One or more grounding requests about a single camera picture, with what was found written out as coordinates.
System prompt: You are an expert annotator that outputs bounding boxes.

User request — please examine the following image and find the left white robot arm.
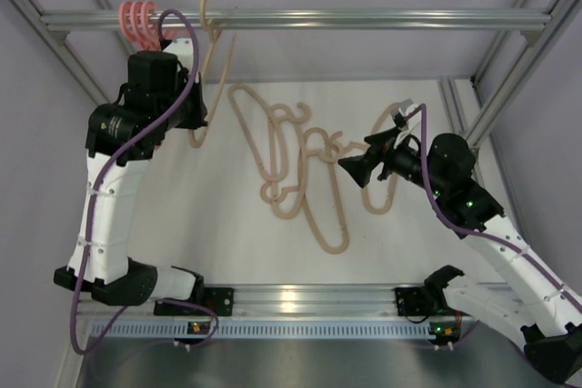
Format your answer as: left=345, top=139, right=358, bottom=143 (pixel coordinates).
left=54, top=50, right=206, bottom=306

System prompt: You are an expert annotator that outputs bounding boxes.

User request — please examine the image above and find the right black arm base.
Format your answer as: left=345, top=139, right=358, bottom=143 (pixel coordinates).
left=394, top=265, right=464, bottom=318

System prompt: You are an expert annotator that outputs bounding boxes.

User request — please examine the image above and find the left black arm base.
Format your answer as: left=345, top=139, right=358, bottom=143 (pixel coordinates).
left=151, top=266, right=235, bottom=317

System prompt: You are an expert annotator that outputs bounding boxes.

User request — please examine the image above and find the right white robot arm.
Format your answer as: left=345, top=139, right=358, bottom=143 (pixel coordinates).
left=419, top=134, right=581, bottom=383

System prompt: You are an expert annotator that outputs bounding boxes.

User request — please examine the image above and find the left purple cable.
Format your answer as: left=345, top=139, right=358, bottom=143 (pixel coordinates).
left=68, top=8, right=219, bottom=355

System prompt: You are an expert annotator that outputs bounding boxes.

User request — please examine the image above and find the purple cable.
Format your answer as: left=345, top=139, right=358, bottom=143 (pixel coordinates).
left=399, top=103, right=582, bottom=388
left=68, top=8, right=219, bottom=355

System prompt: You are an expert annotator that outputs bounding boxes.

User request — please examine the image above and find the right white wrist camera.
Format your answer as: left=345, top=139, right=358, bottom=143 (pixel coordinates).
left=391, top=99, right=422, bottom=147

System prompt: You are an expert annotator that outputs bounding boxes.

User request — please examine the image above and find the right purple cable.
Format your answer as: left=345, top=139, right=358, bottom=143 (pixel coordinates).
left=399, top=103, right=582, bottom=388

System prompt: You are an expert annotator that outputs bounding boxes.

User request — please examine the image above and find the aluminium hanging rail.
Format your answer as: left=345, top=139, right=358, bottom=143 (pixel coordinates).
left=37, top=8, right=552, bottom=32

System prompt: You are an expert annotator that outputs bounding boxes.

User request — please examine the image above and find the front aluminium rail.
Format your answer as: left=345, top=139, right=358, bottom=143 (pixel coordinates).
left=72, top=283, right=501, bottom=316

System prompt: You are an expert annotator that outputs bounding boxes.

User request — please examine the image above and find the grey slotted cable duct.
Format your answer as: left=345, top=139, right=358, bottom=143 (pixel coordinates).
left=90, top=319, right=460, bottom=341

